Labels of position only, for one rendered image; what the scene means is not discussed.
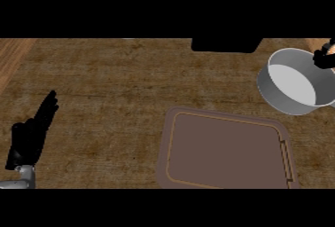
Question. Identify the orange cupcake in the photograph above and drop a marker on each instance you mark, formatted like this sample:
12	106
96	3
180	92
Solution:
332	49

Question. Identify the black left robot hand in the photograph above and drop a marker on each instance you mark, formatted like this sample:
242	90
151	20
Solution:
30	139

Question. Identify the grey metal pot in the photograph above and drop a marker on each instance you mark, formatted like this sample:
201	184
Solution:
289	84

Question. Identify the brown rectangular tray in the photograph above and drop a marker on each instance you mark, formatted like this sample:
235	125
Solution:
226	150

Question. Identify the black appliance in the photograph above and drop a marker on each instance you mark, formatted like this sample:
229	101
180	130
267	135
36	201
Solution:
226	45

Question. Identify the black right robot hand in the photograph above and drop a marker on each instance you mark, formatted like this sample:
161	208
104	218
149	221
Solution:
322	59

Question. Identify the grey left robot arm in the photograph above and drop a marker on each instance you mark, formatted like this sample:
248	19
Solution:
25	177

